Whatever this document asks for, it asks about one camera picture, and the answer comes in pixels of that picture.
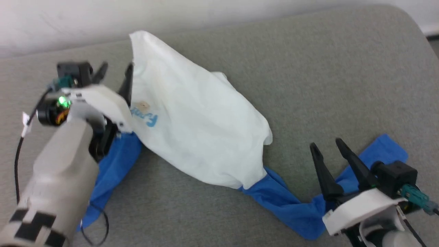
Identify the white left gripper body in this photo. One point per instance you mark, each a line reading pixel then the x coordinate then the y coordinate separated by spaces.
pixel 106 103

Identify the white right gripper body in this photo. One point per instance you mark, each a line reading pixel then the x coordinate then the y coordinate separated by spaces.
pixel 360 209

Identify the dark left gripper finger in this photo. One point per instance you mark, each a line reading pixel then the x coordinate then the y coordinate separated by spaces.
pixel 99 74
pixel 127 87

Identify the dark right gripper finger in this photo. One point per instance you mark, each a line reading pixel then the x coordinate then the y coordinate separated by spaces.
pixel 327 181
pixel 362 175

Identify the white and blue shirt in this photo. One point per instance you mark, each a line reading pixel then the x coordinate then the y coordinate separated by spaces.
pixel 199 123

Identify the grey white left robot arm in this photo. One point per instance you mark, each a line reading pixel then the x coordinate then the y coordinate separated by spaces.
pixel 58 171

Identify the black left cylindrical gripper motor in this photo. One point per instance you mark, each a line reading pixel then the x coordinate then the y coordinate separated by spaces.
pixel 48 115

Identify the grey fabric sofa seat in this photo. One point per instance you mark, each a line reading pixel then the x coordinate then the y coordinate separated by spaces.
pixel 325 75

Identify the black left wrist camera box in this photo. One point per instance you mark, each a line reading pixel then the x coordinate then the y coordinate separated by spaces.
pixel 73 72

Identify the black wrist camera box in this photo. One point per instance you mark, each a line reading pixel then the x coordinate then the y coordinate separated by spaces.
pixel 394 176
pixel 73 72

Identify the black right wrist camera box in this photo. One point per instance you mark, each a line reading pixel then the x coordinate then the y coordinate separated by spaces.
pixel 394 176

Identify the teal left camera plug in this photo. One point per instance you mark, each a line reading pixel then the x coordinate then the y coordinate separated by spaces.
pixel 63 82

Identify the teal camera plug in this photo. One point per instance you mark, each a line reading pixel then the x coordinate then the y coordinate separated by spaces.
pixel 63 82
pixel 416 199

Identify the teal right camera plug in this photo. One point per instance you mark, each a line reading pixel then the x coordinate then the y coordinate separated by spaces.
pixel 416 199

